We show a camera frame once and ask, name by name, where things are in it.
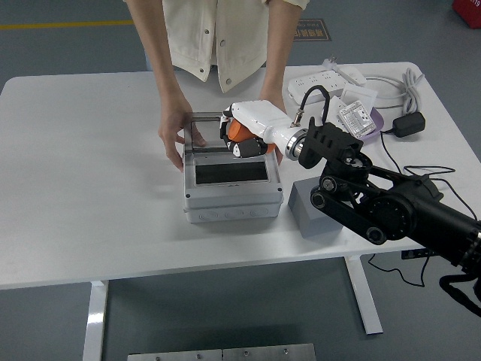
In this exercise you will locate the large white packaging card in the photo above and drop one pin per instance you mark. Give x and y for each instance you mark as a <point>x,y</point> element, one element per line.
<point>357,94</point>

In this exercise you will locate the person's right forearm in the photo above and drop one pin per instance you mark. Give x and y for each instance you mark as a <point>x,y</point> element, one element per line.
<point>158,56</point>

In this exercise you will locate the white power plug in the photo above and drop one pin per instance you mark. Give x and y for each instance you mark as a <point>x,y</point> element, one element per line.
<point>330,63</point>

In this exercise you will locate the grey plastic junction box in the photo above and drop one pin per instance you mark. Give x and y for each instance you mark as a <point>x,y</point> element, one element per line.
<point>233,199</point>

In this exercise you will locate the person's right hand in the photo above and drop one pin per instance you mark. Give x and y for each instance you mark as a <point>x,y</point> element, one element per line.
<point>171,124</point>

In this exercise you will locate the black power adapter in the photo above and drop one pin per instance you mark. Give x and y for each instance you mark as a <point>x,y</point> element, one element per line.
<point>409,125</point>

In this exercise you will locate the person's left forearm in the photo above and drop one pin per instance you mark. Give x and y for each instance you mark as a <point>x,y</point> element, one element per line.
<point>280,49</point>

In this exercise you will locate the grey block battery holder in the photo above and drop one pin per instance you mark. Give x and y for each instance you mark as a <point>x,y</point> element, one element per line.
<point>304,210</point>

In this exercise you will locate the white power strip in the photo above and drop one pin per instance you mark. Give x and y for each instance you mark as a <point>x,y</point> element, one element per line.
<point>312,82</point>

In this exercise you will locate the black underdesk box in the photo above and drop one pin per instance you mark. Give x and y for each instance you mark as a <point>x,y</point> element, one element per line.
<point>413,254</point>

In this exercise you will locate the white table leg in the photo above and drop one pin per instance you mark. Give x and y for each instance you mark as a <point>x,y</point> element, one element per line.
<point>364,297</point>
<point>94,319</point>

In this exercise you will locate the small white packaging card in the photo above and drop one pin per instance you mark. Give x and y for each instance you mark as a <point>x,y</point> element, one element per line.
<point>335,107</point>

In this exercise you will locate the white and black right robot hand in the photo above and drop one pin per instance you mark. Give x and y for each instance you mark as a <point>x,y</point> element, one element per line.
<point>259,114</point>

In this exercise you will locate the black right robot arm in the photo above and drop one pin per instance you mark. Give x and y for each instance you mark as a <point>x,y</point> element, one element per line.
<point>394,214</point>

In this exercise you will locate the brown floor sign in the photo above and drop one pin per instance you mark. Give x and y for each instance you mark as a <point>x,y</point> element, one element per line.
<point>315,32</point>

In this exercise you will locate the white socket module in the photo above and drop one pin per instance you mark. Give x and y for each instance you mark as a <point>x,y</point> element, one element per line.
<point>355,118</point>

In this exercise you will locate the grey metal plate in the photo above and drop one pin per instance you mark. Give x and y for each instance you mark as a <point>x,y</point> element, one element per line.
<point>268,353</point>
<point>173,356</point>

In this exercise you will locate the orange cylindrical battery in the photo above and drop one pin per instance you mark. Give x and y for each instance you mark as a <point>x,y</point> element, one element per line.
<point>238,131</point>

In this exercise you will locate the smoky transparent box lid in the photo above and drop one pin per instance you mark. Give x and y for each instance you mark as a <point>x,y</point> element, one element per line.
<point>210,124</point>

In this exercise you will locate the person's left hand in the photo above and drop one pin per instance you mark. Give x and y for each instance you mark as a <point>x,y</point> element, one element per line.
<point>274,98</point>

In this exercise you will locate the red object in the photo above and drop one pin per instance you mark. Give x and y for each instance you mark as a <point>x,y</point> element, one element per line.
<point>467,11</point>

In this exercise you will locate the white rectangular adapter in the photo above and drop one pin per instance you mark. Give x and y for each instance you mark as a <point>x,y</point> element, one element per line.
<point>351,75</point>

